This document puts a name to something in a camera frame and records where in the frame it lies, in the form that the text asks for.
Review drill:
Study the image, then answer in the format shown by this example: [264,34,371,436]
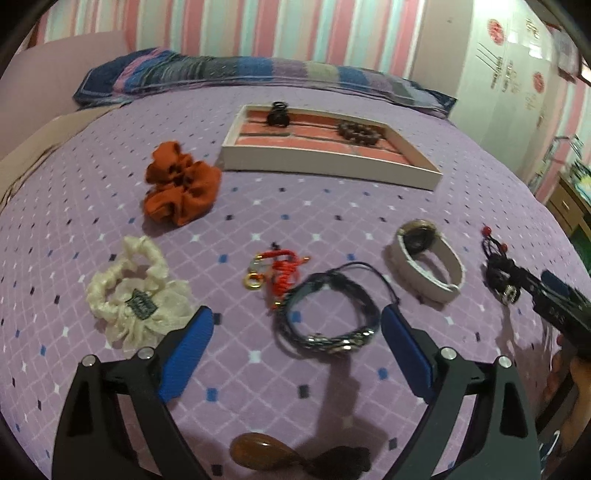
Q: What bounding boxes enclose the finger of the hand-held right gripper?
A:
[501,263,561,301]

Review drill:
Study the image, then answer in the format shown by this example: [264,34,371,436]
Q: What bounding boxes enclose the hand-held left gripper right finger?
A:
[379,304,541,480]

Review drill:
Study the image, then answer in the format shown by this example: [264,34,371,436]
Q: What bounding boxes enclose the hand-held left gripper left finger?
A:
[52,305,215,480]

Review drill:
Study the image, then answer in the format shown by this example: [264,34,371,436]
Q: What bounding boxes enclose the black cord bracelet red beads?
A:
[480,224,522,305]

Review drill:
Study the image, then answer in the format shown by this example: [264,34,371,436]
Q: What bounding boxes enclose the cream scrunchie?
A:
[85,235,195,354]

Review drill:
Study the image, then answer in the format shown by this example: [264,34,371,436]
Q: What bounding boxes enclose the white strap watch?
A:
[385,220,465,303]

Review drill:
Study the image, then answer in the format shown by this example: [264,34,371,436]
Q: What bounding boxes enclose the black braided leather bracelet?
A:
[272,261,402,358]

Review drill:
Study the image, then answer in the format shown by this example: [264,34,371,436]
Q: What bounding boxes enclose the orange scrunchie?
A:
[143,141,222,227]

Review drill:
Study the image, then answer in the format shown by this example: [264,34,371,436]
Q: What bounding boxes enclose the white tray with red liner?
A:
[221,104,443,191]

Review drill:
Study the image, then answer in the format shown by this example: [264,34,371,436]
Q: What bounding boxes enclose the person's right hand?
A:
[542,339,591,444]

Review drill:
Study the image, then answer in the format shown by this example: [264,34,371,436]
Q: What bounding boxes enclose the wooden desk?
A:
[547,175,591,236]

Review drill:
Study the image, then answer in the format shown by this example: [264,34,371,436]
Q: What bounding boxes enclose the black hair accessory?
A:
[300,445,372,478]

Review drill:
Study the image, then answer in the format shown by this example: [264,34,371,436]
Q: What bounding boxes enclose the purple patterned bed sheet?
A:
[0,88,591,480]

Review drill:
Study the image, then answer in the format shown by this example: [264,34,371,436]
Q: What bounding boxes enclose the white wardrobe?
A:
[450,0,578,181]

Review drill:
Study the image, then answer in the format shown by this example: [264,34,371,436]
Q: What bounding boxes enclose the black hair claw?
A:
[265,102,291,127]

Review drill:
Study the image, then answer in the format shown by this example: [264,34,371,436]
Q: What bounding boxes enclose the patchwork striped pillow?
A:
[74,47,458,118]

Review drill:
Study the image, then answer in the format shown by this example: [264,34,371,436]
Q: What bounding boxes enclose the pink headboard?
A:
[0,37,134,162]

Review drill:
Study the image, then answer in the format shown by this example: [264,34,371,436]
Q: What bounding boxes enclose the brown wooden bead bracelet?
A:
[336,120,382,144]

